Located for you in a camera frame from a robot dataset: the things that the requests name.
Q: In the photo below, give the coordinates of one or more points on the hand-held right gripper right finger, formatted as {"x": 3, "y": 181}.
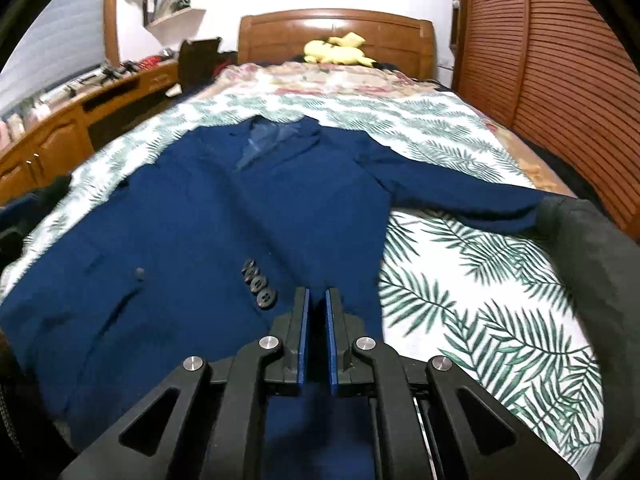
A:
{"x": 332, "y": 345}

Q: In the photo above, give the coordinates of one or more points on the wooden louvered wardrobe door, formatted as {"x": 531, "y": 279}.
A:
{"x": 560, "y": 60}

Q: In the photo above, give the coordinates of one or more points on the wooden bed headboard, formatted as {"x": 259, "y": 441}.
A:
{"x": 280, "y": 35}

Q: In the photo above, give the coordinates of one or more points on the floral blanket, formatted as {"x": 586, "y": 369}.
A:
{"x": 330, "y": 80}

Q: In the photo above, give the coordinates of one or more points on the navy blue suit jacket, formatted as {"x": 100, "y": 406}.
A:
{"x": 200, "y": 220}

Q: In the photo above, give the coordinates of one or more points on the wooden desk cabinet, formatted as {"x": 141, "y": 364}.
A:
{"x": 55, "y": 135}

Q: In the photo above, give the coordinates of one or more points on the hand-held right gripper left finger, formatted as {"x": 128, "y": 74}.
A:
{"x": 301, "y": 345}

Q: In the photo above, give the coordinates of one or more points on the leaf print bed sheet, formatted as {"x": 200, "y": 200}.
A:
{"x": 480, "y": 310}

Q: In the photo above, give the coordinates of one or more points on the black chair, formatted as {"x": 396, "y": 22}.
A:
{"x": 197, "y": 65}

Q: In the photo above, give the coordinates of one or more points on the dark grey pillow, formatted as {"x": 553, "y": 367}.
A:
{"x": 595, "y": 280}

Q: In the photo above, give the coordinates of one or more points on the grey window blind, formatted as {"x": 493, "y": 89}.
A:
{"x": 55, "y": 35}

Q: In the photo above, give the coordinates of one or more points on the yellow plush toy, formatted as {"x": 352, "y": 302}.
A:
{"x": 335, "y": 51}

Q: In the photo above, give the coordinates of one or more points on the dark cloth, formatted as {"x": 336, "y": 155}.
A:
{"x": 35, "y": 210}

